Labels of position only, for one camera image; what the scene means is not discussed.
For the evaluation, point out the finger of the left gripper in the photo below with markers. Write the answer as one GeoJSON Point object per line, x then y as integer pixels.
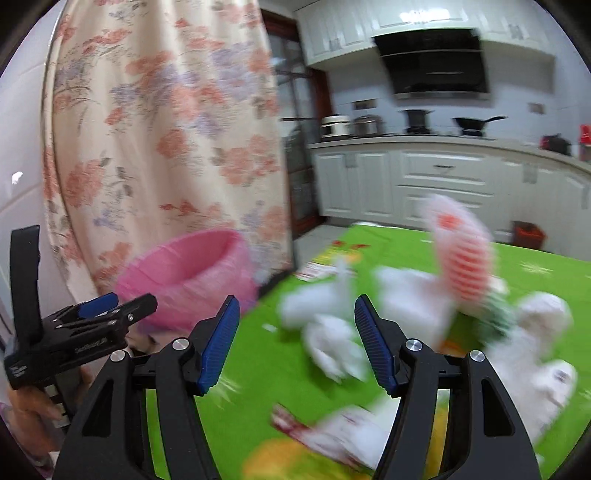
{"type": "Point", "coordinates": [114, 324]}
{"type": "Point", "coordinates": [97, 306]}

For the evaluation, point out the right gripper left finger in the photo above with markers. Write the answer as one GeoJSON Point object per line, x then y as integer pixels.
{"type": "Point", "coordinates": [108, 437]}

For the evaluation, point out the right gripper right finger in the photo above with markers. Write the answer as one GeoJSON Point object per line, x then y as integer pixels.
{"type": "Point", "coordinates": [486, 438]}

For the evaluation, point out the green white woven cloth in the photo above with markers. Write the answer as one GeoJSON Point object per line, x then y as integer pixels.
{"type": "Point", "coordinates": [496, 318]}

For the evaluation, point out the white plastic bag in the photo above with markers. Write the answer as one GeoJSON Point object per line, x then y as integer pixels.
{"type": "Point", "coordinates": [541, 319]}

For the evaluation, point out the large white foam block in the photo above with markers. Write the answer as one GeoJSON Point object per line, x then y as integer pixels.
{"type": "Point", "coordinates": [419, 302]}

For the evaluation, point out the small white tissue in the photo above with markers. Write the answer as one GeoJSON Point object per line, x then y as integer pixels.
{"type": "Point", "coordinates": [334, 347]}

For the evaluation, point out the pink foam fruit net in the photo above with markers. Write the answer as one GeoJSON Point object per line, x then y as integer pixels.
{"type": "Point", "coordinates": [463, 247]}

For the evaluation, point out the stepped white foam piece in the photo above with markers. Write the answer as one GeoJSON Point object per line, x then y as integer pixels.
{"type": "Point", "coordinates": [332, 297]}

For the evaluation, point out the white paper cup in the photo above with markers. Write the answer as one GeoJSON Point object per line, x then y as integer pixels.
{"type": "Point", "coordinates": [552, 388]}

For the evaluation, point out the pink lined trash bin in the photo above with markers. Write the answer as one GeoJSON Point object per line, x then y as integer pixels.
{"type": "Point", "coordinates": [190, 277]}

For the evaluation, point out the person's left hand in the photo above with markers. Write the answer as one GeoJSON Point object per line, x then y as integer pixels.
{"type": "Point", "coordinates": [30, 417]}

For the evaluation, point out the green cartoon tablecloth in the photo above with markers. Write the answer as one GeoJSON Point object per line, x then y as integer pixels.
{"type": "Point", "coordinates": [267, 366]}

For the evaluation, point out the floral curtain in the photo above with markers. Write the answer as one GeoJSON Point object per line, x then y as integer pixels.
{"type": "Point", "coordinates": [160, 118]}

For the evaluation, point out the red floor bin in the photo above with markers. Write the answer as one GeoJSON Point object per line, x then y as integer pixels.
{"type": "Point", "coordinates": [527, 235]}

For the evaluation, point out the white lower cabinets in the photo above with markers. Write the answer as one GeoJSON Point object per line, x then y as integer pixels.
{"type": "Point", "coordinates": [386, 180]}

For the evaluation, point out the white cabinets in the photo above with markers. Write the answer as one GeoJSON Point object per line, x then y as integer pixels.
{"type": "Point", "coordinates": [386, 180]}
{"type": "Point", "coordinates": [332, 31]}

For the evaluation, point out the white rice cooker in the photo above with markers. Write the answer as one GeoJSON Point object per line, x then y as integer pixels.
{"type": "Point", "coordinates": [336, 127]}

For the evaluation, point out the dark casserole pot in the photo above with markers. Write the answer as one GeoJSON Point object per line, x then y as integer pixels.
{"type": "Point", "coordinates": [556, 143]}

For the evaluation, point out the black frying pan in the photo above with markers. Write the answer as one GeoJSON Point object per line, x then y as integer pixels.
{"type": "Point", "coordinates": [475, 127]}

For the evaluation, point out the steel pressure cooker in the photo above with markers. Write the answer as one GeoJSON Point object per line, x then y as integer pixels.
{"type": "Point", "coordinates": [368, 126]}

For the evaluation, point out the black stock pot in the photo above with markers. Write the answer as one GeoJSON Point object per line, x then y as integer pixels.
{"type": "Point", "coordinates": [417, 121]}

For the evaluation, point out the white upper cabinets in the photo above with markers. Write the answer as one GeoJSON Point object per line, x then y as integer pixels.
{"type": "Point", "coordinates": [332, 31]}

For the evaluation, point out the black range hood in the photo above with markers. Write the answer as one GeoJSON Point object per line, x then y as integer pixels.
{"type": "Point", "coordinates": [435, 63]}

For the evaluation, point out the glass door wooden frame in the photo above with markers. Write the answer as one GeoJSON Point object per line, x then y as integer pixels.
{"type": "Point", "coordinates": [303, 96]}

